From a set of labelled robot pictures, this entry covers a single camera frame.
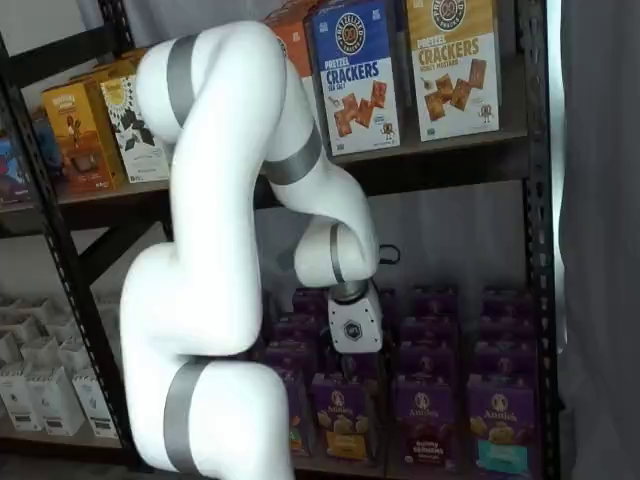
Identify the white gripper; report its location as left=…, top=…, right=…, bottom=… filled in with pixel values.
left=327, top=291, right=390, bottom=381

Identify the purple Annie's box brown patch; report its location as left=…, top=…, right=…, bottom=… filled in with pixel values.
left=409, top=286, right=460, bottom=321
left=391, top=372, right=460, bottom=472
left=399, top=314, right=460, bottom=349
left=396, top=342, right=460, bottom=380

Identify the purple Annie's box yellow patch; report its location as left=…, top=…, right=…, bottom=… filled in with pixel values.
left=311, top=372, right=380, bottom=465
left=375, top=287, right=397, bottom=326

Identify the purple Annie's box green patch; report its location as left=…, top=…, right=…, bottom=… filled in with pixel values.
left=282, top=370, right=315, bottom=457
left=291, top=288, right=330, bottom=319
left=264, top=341, right=317, bottom=377
left=272, top=314, right=322, bottom=347

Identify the purple Annie's box teal patch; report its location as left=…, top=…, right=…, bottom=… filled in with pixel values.
left=477, top=314, right=539, bottom=349
left=466, top=373, right=540, bottom=475
left=480, top=288, right=537, bottom=321
left=472, top=342, right=540, bottom=381

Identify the blue pretzel crackers box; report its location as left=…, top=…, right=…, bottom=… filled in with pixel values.
left=310, top=0, right=402, bottom=157

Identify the tan honey mustard crackers box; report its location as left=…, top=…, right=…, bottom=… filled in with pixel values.
left=405, top=0, right=501, bottom=143

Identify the white Sweet Thins cracker box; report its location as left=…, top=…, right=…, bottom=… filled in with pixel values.
left=99, top=74, right=172, bottom=185

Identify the orange cheddar pretzel crackers box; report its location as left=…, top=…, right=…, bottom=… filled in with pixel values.
left=264, top=19, right=315, bottom=77
left=263, top=0, right=321, bottom=26

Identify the orange baking mix box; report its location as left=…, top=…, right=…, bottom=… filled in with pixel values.
left=41, top=79, right=127, bottom=195

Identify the blue printed snack box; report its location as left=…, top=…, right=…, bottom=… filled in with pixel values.
left=0, top=134, right=35, bottom=207
left=30, top=107, right=64, bottom=179

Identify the yellow cardboard box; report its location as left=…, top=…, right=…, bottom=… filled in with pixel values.
left=69, top=48, right=147, bottom=89

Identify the black metal shelving rack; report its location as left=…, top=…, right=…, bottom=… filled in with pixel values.
left=0, top=0, right=564, bottom=480

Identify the white paper bag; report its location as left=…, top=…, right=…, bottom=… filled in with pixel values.
left=19, top=335, right=64, bottom=371
left=0, top=297, right=54, bottom=321
left=0, top=363, right=42, bottom=432
left=72, top=368, right=121, bottom=440
left=57, top=335, right=94, bottom=374
left=0, top=313, right=49, bottom=341

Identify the white cartons group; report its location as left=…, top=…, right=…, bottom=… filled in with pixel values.
left=27, top=367, right=85, bottom=436

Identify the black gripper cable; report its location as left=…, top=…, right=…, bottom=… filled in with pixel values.
left=375, top=243, right=402, bottom=267

